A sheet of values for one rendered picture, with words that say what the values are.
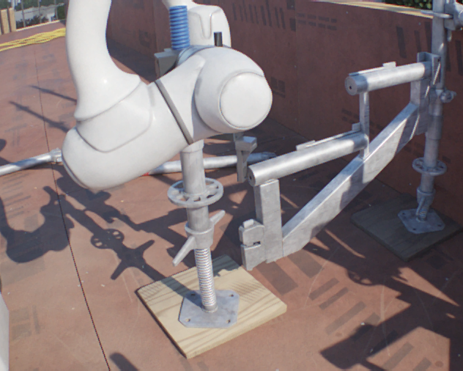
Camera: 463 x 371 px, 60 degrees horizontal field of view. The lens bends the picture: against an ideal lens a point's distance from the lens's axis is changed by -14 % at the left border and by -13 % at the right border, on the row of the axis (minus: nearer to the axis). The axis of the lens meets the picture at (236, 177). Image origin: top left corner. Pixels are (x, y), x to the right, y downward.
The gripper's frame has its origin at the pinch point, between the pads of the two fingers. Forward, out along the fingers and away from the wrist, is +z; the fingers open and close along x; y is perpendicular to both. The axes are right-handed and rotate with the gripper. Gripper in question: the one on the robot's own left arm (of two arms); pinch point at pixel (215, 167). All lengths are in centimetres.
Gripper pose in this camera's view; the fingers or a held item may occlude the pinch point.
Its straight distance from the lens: 107.3
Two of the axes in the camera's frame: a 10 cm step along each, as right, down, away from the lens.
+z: 0.6, 8.9, 4.4
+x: 9.0, 1.5, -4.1
